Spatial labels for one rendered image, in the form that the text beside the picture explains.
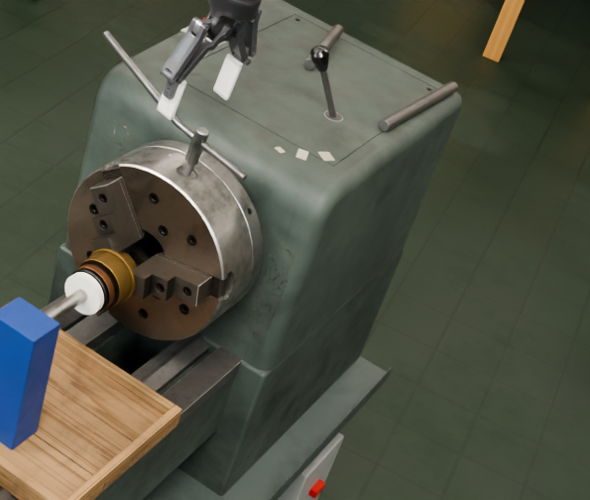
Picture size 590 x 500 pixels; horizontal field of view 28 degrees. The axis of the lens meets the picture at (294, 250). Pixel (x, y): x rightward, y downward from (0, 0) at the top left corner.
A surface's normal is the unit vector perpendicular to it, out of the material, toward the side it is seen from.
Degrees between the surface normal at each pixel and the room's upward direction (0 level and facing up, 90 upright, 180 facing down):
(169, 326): 90
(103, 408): 0
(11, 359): 90
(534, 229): 0
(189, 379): 0
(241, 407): 90
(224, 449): 90
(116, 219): 51
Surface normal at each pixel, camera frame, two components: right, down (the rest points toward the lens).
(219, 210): 0.71, -0.34
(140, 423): 0.27, -0.78
